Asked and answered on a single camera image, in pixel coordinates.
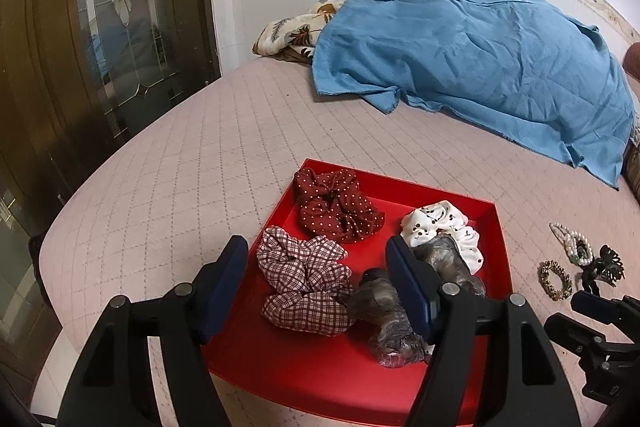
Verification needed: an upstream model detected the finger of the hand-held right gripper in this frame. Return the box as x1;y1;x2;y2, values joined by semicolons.
570;289;640;325
544;314;640;406

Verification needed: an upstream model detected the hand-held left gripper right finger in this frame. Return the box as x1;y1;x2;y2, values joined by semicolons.
385;235;583;427

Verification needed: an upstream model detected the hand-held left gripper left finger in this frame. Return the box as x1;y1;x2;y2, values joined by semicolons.
56;235;249;427

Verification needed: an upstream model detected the black leaf hair clip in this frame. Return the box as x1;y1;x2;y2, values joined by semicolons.
580;244;626;295

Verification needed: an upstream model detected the pearl hair clip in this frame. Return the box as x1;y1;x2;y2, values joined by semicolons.
549;222;601;265

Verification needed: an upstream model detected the red shallow tray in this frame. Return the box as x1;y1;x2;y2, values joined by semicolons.
202;158;498;427

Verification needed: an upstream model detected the grey brown sheer scrunchie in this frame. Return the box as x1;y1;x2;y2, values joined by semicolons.
347;269;436;370
417;232;487;303

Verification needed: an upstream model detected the white floral scrunchie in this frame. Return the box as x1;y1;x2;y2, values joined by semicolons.
400;200;482;275

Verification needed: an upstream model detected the red white plaid scrunchie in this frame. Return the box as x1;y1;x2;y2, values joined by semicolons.
257;227;353;337

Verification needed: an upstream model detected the red polka dot scrunchie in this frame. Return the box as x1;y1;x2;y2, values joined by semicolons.
293;167;386;244

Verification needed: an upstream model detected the patterned pillow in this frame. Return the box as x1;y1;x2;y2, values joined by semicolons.
620;122;640;202

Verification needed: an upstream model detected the blue cloth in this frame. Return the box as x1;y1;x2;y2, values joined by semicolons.
311;0;636;190

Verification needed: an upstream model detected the brown cushion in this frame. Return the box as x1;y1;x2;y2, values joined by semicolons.
622;42;640;82

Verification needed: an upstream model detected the floral print blanket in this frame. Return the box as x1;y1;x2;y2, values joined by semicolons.
251;0;368;62

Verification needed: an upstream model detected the wooden stained glass door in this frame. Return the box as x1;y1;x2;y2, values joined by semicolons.
0;0;223;233

